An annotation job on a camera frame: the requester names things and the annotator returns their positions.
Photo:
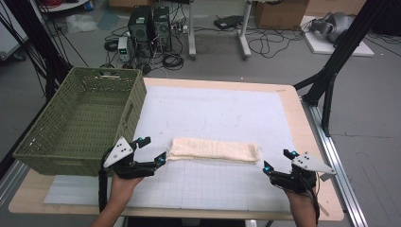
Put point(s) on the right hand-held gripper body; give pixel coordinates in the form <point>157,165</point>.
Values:
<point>310,164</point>

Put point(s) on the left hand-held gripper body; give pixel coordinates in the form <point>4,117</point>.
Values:
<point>118,153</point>

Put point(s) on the green woven basket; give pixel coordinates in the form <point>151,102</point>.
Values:
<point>82,119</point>

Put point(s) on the cream towel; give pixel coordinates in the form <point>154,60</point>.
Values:
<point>214,149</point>

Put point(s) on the person's left hand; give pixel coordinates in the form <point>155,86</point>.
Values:
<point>123,187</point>

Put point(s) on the person's right hand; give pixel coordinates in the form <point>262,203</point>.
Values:
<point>299,198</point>

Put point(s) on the white grid mat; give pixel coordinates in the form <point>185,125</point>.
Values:
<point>205,107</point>

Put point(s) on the grey bench power supply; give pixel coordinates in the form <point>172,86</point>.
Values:
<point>123,48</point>

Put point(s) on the white floor board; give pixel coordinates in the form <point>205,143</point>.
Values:
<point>321,47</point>

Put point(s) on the black computer tower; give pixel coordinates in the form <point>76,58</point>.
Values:
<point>140,30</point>
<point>162,28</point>

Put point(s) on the black metal stand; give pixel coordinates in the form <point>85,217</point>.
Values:
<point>342,50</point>
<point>34,34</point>

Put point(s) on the white desk leg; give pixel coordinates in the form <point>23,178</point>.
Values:
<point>191,31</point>
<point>244,34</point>

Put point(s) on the clear plastic bag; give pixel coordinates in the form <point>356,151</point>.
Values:
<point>80,22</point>

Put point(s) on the grey rounded device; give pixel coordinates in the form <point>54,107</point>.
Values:
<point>334,25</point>

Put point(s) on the brown cardboard box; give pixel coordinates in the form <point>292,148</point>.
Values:
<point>280,14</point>

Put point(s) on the black flat device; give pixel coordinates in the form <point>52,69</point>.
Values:
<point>227,22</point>

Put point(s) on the aluminium rail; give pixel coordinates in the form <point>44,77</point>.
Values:
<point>337,170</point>
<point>11,181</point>

